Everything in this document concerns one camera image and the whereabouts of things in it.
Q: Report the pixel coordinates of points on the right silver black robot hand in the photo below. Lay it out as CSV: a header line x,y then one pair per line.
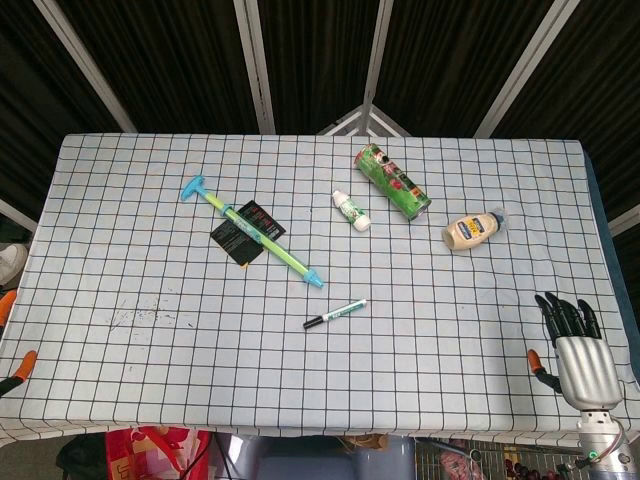
x,y
587,370

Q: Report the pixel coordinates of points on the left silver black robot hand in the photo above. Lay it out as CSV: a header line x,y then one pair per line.
x,y
25,364

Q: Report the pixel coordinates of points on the white marker with green label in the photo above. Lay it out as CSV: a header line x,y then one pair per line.
x,y
345,310

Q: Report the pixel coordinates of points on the black marker cap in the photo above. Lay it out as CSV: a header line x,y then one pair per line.
x,y
312,323

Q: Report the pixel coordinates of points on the white shoe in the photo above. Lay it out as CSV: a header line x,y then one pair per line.
x,y
11,262

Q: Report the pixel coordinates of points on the dark blue table cover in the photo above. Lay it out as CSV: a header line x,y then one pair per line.
x,y
607,240

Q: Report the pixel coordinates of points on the red patterned bag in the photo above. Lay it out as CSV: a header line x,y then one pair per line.
x,y
155,450

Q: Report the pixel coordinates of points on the white checkered tablecloth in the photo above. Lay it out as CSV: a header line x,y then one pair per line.
x,y
200,350

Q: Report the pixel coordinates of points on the mayonnaise squeeze bottle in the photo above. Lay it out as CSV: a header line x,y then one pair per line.
x,y
470,232

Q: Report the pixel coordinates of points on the black printed card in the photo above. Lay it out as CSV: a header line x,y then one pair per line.
x,y
235,242

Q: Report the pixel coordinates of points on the green blue water pump toy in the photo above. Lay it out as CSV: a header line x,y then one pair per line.
x,y
250,232

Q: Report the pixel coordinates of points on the green printed cylinder can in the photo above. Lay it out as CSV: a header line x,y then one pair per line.
x,y
395,182

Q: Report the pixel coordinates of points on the small white green bottle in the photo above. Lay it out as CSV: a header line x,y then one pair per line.
x,y
352,212

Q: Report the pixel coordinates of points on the blue-grey plastic stool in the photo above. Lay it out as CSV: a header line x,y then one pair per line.
x,y
310,460

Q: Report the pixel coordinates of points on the black partition with white frame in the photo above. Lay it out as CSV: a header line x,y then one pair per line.
x,y
175,60

